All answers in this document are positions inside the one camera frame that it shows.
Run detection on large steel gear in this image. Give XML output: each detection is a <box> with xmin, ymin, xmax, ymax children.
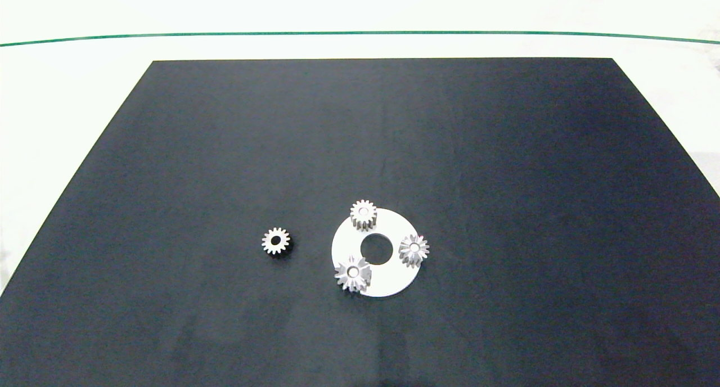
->
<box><xmin>334</xmin><ymin>256</ymin><xmax>373</xmax><ymax>293</ymax></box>

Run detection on small steel gear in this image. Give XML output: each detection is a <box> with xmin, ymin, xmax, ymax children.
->
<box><xmin>398</xmin><ymin>235</ymin><xmax>430</xmax><ymax>268</ymax></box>
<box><xmin>350</xmin><ymin>200</ymin><xmax>377</xmax><ymax>231</ymax></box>
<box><xmin>262</xmin><ymin>227</ymin><xmax>293</xmax><ymax>258</ymax></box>

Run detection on round white plate with pins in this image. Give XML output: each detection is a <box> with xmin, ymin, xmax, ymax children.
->
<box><xmin>331</xmin><ymin>207</ymin><xmax>424</xmax><ymax>298</ymax></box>

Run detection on dark blue mat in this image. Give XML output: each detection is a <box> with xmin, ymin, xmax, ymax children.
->
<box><xmin>0</xmin><ymin>58</ymin><xmax>720</xmax><ymax>387</ymax></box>

